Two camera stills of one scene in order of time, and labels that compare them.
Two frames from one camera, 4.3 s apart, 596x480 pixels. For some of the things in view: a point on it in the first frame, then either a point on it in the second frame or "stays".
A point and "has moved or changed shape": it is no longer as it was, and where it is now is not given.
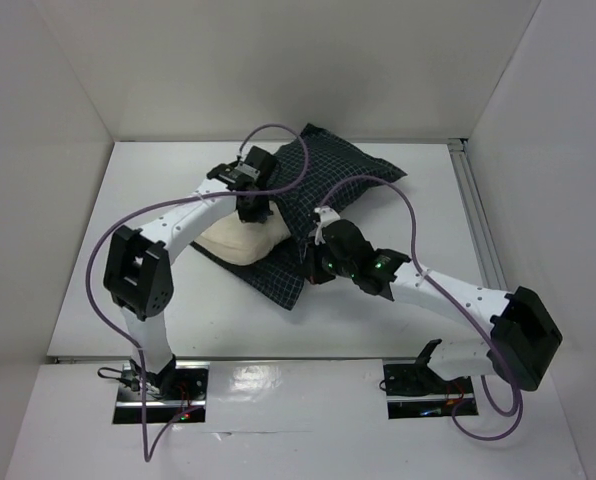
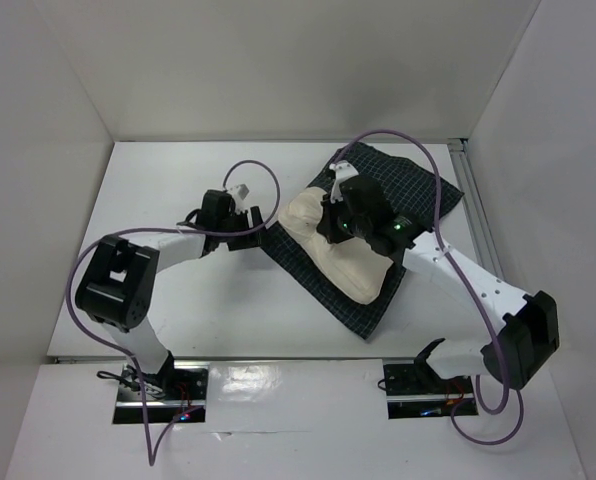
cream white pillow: (244, 243) has moved or changed shape
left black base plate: (170, 395) stays
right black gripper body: (313, 265) to (329, 228)
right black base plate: (415, 390) stays
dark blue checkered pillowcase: (313, 173) to (416, 189)
